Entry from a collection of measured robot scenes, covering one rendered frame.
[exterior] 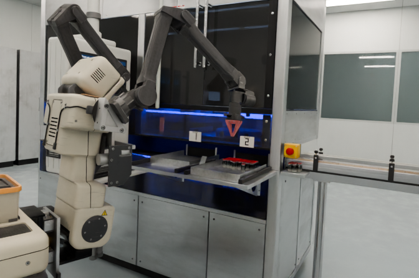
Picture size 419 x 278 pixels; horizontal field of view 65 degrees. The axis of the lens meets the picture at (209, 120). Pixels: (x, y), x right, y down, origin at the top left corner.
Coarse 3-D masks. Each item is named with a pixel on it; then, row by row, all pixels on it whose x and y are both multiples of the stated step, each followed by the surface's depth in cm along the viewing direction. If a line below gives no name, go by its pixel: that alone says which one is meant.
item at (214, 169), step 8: (216, 160) 181; (192, 168) 159; (200, 168) 157; (208, 168) 174; (216, 168) 175; (224, 168) 176; (256, 168) 164; (208, 176) 154; (216, 176) 152; (224, 176) 150; (232, 176) 148; (240, 176) 147
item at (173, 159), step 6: (150, 156) 185; (156, 156) 189; (162, 156) 195; (168, 156) 200; (174, 156) 205; (180, 156) 208; (186, 156) 209; (192, 156) 210; (210, 156) 193; (216, 156) 200; (156, 162) 184; (162, 162) 181; (168, 162) 179; (174, 162) 178; (180, 162) 176; (186, 162) 174; (192, 162) 175; (198, 162) 181
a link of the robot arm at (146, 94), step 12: (156, 12) 134; (168, 12) 131; (180, 12) 134; (156, 24) 130; (168, 24) 131; (180, 24) 136; (156, 36) 128; (156, 48) 127; (144, 60) 127; (156, 60) 127; (144, 72) 123; (156, 72) 126; (144, 84) 121; (144, 96) 120; (156, 96) 122
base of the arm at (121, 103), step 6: (114, 96) 119; (120, 96) 118; (126, 96) 118; (114, 102) 112; (120, 102) 115; (126, 102) 117; (132, 102) 118; (114, 108) 113; (120, 108) 113; (126, 108) 116; (132, 108) 119; (120, 114) 113; (126, 114) 117; (120, 120) 116; (126, 120) 114
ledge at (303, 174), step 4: (284, 172) 175; (288, 172) 175; (292, 172) 175; (296, 172) 176; (300, 172) 176; (304, 172) 177; (308, 172) 177; (292, 176) 173; (296, 176) 172; (300, 176) 171; (304, 176) 170
